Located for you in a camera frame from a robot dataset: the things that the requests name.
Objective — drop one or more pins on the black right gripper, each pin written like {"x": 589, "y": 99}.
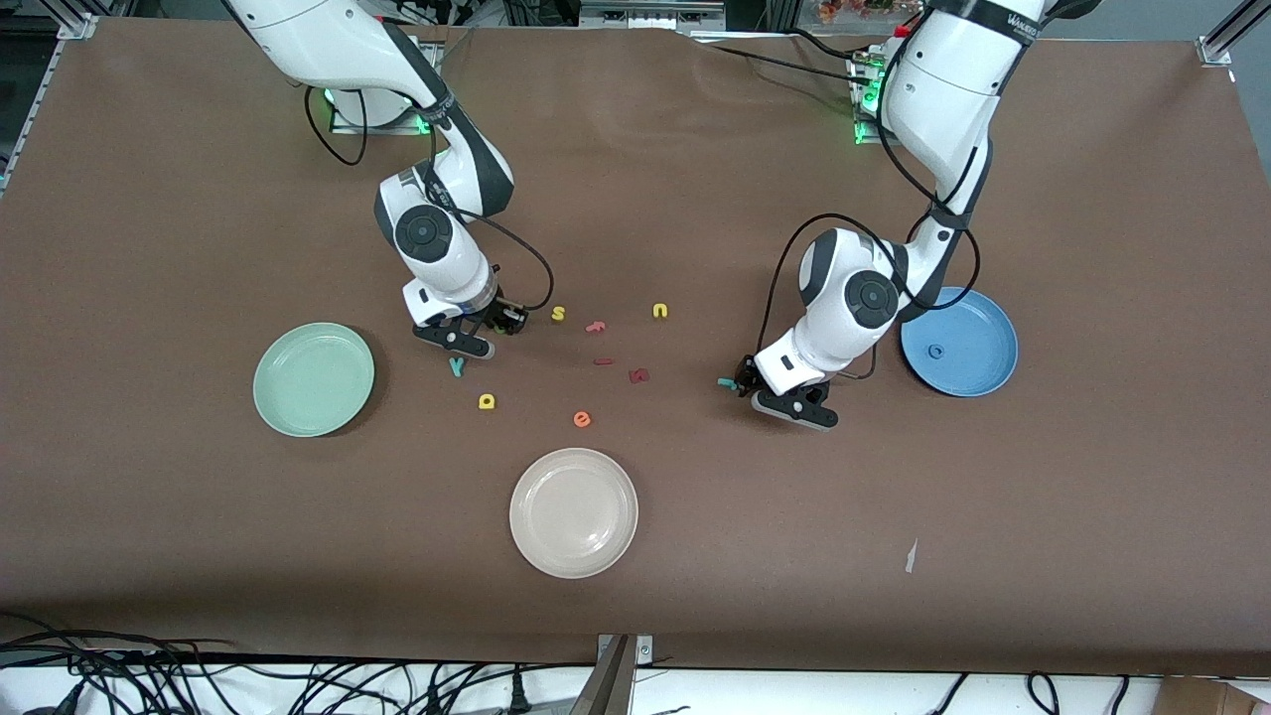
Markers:
{"x": 503, "y": 316}

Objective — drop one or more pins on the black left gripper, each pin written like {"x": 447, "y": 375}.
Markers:
{"x": 747, "y": 374}

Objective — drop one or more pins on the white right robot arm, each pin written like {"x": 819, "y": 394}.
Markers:
{"x": 328, "y": 40}

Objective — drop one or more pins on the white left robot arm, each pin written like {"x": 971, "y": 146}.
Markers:
{"x": 953, "y": 79}

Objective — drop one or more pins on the brown table cover sheet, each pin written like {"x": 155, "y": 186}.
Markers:
{"x": 635, "y": 218}

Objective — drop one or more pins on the beige plate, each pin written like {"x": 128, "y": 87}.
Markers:
{"x": 574, "y": 512}

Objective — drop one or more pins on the mint green plate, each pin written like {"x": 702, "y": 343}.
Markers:
{"x": 314, "y": 379}

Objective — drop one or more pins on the blue plate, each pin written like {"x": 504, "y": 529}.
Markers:
{"x": 968, "y": 348}

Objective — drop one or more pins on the small grey paper scrap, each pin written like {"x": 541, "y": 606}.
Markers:
{"x": 911, "y": 556}

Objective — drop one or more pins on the grey metal equipment box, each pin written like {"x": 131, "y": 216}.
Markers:
{"x": 650, "y": 12}

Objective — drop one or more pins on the black power plug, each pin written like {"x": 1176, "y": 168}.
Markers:
{"x": 516, "y": 695}

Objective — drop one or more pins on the orange flowers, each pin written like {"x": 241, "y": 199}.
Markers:
{"x": 854, "y": 8}

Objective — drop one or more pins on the brown cardboard box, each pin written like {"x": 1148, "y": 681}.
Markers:
{"x": 1192, "y": 699}

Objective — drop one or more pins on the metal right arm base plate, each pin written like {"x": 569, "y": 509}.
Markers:
{"x": 343, "y": 127}

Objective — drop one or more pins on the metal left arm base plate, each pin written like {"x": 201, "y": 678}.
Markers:
{"x": 862, "y": 134}

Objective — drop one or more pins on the grey metal table bracket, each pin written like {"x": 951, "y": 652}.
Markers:
{"x": 608, "y": 685}

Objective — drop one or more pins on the aluminium table edge rail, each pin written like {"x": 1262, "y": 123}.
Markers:
{"x": 81, "y": 27}

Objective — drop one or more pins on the aluminium frame corner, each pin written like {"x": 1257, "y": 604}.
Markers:
{"x": 1216, "y": 45}

